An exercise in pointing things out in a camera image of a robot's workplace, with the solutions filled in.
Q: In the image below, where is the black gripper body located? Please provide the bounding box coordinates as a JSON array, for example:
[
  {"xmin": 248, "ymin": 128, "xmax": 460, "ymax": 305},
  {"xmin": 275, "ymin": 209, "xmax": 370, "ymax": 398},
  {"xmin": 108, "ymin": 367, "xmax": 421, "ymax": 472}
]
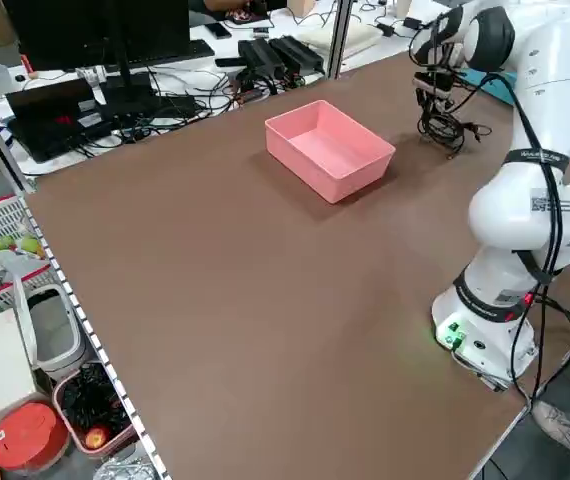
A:
[{"xmin": 412, "ymin": 63, "xmax": 456, "ymax": 101}]

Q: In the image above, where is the thick black cable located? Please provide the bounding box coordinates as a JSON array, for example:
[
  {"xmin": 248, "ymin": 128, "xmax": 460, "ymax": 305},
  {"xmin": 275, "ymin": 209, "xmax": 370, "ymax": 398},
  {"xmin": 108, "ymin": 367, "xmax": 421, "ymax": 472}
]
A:
[{"xmin": 417, "ymin": 112, "xmax": 466, "ymax": 151}]

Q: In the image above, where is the thin black cable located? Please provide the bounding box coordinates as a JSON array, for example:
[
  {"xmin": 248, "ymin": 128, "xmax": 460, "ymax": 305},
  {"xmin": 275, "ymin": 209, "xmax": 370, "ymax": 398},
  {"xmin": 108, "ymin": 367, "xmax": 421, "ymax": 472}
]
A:
[{"xmin": 444, "ymin": 119, "xmax": 494, "ymax": 161}]

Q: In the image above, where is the blue plastic box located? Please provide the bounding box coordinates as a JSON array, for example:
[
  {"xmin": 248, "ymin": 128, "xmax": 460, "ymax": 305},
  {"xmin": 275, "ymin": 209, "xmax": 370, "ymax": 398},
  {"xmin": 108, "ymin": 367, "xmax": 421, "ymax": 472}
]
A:
[{"xmin": 457, "ymin": 67, "xmax": 521, "ymax": 106}]

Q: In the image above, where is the pink plastic box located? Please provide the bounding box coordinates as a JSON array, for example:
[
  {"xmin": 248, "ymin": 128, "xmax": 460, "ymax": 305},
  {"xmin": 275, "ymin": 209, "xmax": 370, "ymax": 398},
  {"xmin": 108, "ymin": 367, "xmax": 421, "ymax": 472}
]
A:
[{"xmin": 264, "ymin": 99, "xmax": 397, "ymax": 205}]

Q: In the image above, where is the white foam pad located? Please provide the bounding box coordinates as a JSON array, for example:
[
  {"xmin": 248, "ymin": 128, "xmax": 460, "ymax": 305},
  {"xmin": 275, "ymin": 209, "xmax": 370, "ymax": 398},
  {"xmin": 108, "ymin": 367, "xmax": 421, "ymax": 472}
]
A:
[{"xmin": 297, "ymin": 17, "xmax": 384, "ymax": 54}]

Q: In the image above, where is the black power brick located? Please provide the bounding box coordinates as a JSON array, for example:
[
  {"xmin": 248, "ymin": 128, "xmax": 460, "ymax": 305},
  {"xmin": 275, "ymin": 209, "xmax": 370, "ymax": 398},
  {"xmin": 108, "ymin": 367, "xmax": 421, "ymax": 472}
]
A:
[
  {"xmin": 237, "ymin": 38, "xmax": 286, "ymax": 76},
  {"xmin": 269, "ymin": 35, "xmax": 326, "ymax": 74}
]

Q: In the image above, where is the black monitor with stand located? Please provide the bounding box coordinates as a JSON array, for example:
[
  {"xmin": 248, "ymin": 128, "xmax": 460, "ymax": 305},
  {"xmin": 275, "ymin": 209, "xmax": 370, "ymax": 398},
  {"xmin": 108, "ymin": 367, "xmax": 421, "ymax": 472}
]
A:
[{"xmin": 2, "ymin": 0, "xmax": 194, "ymax": 119}]

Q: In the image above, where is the person's shoe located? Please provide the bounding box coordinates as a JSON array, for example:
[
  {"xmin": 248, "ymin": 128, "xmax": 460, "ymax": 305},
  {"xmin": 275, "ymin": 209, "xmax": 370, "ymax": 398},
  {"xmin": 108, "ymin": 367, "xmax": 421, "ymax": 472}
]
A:
[{"xmin": 532, "ymin": 399, "xmax": 570, "ymax": 466}]

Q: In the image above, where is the black laptop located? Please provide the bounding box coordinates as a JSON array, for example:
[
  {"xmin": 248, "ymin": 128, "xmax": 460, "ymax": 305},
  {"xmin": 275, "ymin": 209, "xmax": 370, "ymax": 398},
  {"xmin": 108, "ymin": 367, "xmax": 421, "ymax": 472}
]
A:
[{"xmin": 4, "ymin": 77, "xmax": 116, "ymax": 164}]

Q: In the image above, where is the white waste bin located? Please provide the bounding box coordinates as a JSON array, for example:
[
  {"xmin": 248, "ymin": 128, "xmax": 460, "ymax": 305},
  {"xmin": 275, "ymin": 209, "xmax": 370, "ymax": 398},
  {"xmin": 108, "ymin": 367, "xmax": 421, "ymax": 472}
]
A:
[{"xmin": 24, "ymin": 287, "xmax": 89, "ymax": 381}]

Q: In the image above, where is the pink bin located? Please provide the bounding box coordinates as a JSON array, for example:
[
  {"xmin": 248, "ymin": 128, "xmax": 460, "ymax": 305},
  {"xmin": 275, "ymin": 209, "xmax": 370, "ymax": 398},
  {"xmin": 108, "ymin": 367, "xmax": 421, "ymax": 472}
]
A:
[{"xmin": 52, "ymin": 362, "xmax": 139, "ymax": 456}]

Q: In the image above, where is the red apple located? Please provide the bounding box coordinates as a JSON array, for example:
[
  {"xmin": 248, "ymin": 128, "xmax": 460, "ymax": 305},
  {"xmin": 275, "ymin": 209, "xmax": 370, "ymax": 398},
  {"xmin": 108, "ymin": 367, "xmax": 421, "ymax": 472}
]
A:
[{"xmin": 84, "ymin": 425, "xmax": 109, "ymax": 450}]

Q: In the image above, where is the red lidded container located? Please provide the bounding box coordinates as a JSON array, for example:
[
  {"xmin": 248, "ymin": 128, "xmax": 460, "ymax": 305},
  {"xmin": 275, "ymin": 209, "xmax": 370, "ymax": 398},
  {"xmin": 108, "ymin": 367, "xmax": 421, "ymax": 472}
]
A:
[{"xmin": 0, "ymin": 399, "xmax": 71, "ymax": 471}]

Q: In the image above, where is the metal frame pole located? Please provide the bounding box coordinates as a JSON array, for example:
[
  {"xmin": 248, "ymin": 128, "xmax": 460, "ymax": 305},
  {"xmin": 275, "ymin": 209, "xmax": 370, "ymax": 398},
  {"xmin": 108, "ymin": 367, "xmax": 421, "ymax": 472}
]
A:
[{"xmin": 327, "ymin": 0, "xmax": 354, "ymax": 80}]

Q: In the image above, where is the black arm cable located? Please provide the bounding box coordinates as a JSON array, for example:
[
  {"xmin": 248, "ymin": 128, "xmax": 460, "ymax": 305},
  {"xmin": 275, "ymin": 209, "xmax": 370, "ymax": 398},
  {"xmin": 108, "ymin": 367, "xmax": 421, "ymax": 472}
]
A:
[{"xmin": 482, "ymin": 69, "xmax": 570, "ymax": 406}]

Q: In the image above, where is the aluminium table frame rail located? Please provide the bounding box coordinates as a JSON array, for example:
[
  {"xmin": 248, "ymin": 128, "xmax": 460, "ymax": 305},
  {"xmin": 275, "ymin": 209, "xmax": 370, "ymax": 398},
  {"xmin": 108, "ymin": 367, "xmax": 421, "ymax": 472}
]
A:
[{"xmin": 0, "ymin": 82, "xmax": 171, "ymax": 480}]

